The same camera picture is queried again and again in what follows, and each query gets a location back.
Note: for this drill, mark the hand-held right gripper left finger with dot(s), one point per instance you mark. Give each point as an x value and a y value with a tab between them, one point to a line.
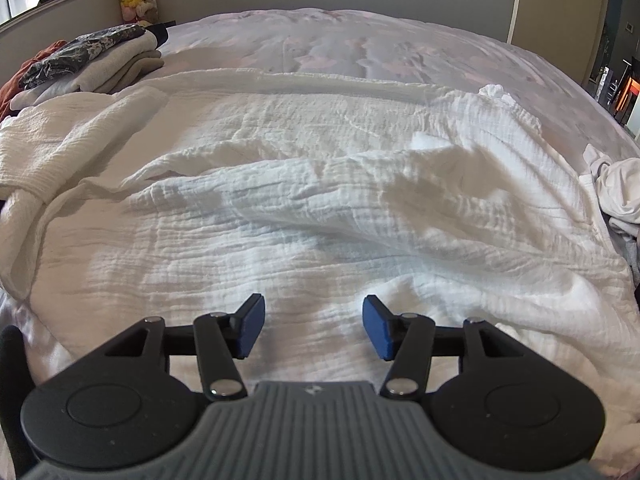
250	327

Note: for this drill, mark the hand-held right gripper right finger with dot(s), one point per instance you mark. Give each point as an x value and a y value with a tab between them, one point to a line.
377	327

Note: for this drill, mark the white crinkled muslin cloth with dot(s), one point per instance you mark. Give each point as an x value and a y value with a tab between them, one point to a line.
320	185

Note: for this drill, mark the dark fuzzy cloth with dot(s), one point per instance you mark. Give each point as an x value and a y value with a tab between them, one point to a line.
11	385

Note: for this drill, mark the crumpled white garment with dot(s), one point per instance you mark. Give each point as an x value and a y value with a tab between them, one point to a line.
620	185

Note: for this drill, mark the light folded sweater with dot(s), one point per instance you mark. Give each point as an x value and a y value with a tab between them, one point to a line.
125	65

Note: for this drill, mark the black cloth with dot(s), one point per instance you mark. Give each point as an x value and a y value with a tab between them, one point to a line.
161	34

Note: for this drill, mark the dark floral patterned garment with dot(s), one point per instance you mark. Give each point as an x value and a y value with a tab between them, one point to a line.
85	50

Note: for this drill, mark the orange cloth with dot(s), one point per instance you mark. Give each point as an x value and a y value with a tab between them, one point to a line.
10	92

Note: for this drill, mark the orange lit object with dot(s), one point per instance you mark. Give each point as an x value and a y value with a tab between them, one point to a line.
631	91

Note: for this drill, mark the beige door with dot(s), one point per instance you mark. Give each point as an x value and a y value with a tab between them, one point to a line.
560	20

